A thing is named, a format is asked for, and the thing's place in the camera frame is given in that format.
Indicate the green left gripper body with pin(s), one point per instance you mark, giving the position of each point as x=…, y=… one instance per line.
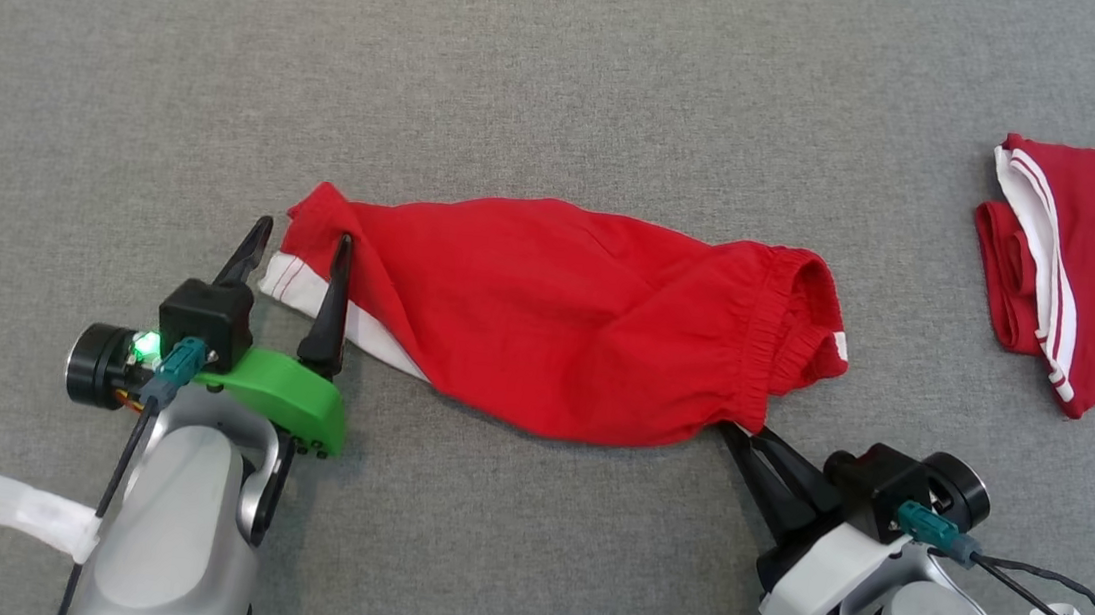
x=288, y=393

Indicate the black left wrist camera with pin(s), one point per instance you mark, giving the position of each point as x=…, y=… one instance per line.
x=205, y=315

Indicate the teal right camera connector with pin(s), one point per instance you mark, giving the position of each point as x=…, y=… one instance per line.
x=923, y=525

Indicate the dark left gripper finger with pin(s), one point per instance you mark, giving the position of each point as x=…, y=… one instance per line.
x=330, y=327
x=245, y=263

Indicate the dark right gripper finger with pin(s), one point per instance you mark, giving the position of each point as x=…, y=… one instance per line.
x=806, y=488
x=770, y=500

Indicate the teal camera connector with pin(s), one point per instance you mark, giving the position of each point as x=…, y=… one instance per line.
x=175, y=367
x=923, y=525

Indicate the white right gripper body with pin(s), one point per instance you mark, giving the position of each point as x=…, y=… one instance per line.
x=823, y=575

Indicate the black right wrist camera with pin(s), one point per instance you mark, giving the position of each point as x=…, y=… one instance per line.
x=877, y=485

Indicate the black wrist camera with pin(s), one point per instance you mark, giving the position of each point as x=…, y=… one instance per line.
x=877, y=485
x=205, y=315

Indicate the teal left camera connector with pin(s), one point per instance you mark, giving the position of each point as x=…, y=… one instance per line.
x=175, y=367

